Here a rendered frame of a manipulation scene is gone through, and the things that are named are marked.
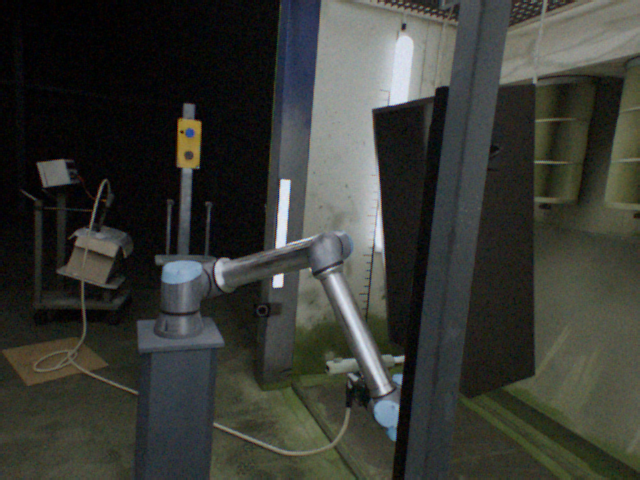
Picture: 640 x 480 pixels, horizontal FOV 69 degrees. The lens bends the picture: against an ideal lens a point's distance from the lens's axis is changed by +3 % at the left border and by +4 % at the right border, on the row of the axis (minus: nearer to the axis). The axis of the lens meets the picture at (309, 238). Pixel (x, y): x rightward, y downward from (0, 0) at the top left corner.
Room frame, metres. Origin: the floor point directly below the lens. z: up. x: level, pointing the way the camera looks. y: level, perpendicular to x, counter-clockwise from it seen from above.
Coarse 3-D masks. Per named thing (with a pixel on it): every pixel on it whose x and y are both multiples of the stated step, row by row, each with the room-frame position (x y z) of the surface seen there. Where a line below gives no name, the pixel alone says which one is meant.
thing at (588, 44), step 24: (600, 0) 2.51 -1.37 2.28; (624, 0) 2.40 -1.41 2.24; (552, 24) 2.76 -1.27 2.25; (576, 24) 2.62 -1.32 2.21; (600, 24) 2.49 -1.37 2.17; (624, 24) 2.38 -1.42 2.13; (528, 48) 2.89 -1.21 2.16; (552, 48) 2.73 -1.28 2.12; (576, 48) 2.59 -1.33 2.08; (600, 48) 2.47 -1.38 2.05; (624, 48) 2.35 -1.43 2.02; (504, 72) 3.04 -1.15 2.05; (528, 72) 2.86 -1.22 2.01; (552, 72) 2.70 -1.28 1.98; (576, 72) 2.66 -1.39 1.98; (600, 72) 2.64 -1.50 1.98; (624, 72) 2.62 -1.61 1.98
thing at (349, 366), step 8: (336, 360) 1.76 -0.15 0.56; (344, 360) 1.79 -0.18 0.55; (352, 360) 1.79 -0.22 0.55; (384, 360) 1.83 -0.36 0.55; (392, 360) 1.84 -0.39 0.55; (400, 360) 1.87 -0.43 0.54; (328, 368) 1.74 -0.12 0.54; (336, 368) 1.74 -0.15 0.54; (344, 368) 1.75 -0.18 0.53; (352, 368) 1.77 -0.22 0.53; (352, 392) 1.79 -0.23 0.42; (352, 400) 1.80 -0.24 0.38
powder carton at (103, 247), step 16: (96, 224) 3.80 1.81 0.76; (80, 240) 3.41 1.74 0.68; (96, 240) 3.44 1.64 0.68; (112, 240) 3.48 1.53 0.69; (128, 240) 3.72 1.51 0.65; (80, 256) 3.44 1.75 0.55; (96, 256) 3.47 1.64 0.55; (112, 256) 3.43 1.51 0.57; (80, 272) 3.45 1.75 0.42; (96, 272) 3.47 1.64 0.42; (112, 272) 3.64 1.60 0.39
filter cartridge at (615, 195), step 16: (624, 64) 2.43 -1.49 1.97; (624, 96) 2.39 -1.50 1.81; (624, 112) 2.37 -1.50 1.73; (624, 128) 2.35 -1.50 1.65; (624, 144) 2.33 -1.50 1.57; (624, 160) 2.31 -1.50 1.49; (608, 176) 2.42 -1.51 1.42; (624, 176) 2.30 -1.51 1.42; (608, 192) 2.38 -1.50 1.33; (624, 192) 2.29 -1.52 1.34; (608, 208) 2.36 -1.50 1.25; (624, 208) 2.27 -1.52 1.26
